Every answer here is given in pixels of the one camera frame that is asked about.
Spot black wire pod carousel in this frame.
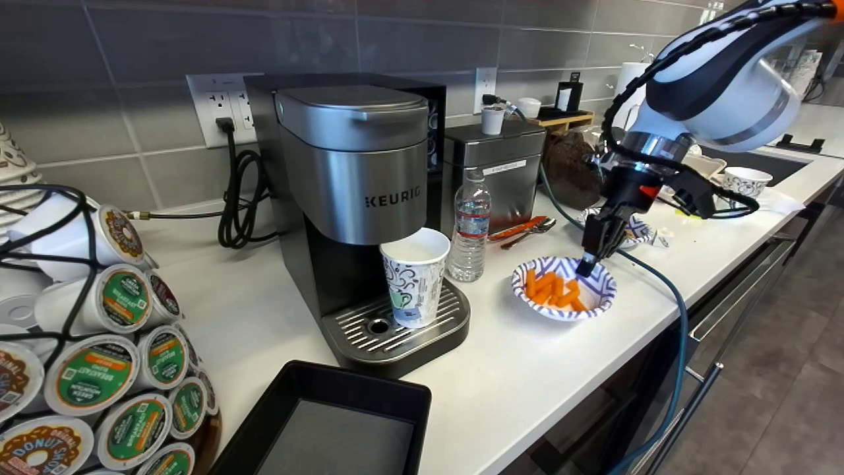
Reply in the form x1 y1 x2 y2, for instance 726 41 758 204
0 182 221 475

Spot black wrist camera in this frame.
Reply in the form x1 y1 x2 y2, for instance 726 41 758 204
662 166 721 223

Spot dark glass bottle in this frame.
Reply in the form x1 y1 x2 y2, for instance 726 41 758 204
554 70 585 118

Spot wooden tray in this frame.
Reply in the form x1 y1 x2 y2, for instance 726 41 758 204
534 109 595 138

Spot black rectangular tray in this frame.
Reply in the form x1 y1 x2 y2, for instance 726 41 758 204
208 356 436 475

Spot blue cable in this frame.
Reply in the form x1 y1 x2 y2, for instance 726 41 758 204
501 104 693 475

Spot kitchen sink basin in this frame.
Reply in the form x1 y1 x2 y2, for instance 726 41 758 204
736 144 812 191

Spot metal drawer handle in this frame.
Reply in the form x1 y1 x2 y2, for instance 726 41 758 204
639 356 728 475
686 235 803 345

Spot brown donut lid coffee pod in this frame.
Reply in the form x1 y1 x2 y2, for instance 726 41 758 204
0 414 97 475

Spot blue patterned plate with snack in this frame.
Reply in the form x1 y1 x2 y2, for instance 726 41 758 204
621 211 661 253

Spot green lid coffee pod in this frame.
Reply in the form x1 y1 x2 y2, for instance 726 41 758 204
136 322 194 396
43 332 142 419
93 390 174 472
136 440 199 475
33 261 158 337
167 374 212 444

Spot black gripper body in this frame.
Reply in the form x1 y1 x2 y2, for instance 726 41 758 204
580 161 664 261

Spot black power cord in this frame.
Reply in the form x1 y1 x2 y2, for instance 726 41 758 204
129 113 277 252

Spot small white cup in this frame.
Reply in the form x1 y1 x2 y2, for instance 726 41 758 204
481 104 509 140

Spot blue patterned plate with carrots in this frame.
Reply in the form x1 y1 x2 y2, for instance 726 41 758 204
509 253 621 326

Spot silver Keurig coffee maker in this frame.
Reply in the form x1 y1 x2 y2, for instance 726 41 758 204
244 75 476 384

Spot orange carrot pieces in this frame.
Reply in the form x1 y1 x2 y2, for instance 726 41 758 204
522 268 591 316

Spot stainless steel box appliance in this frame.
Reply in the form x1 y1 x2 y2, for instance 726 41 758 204
440 117 548 235

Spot white mug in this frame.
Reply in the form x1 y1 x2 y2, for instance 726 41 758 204
511 95 544 124

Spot dark kettle with silver lid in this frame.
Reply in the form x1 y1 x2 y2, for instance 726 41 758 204
539 124 617 213

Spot narrow white wall outlet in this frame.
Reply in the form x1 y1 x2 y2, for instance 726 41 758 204
473 66 501 117

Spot clear plastic water bottle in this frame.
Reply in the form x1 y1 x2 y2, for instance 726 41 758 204
446 161 493 286

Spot orange handled utensil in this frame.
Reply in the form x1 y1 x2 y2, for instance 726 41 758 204
486 213 559 253

